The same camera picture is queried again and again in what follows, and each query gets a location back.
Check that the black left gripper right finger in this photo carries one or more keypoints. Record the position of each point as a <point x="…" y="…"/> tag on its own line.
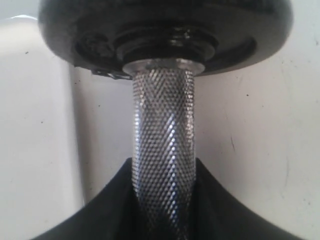
<point x="210" y="212"/>

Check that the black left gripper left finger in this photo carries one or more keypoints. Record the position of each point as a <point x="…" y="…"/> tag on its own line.
<point x="116" y="213"/>

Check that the black weight plate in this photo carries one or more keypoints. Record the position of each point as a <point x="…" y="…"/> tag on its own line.
<point x="105" y="35"/>

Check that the chrome threaded dumbbell bar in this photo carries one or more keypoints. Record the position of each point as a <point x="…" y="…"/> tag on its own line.
<point x="164" y="162"/>

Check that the white plastic tray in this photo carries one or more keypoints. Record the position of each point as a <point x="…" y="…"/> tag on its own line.
<point x="38" y="140"/>

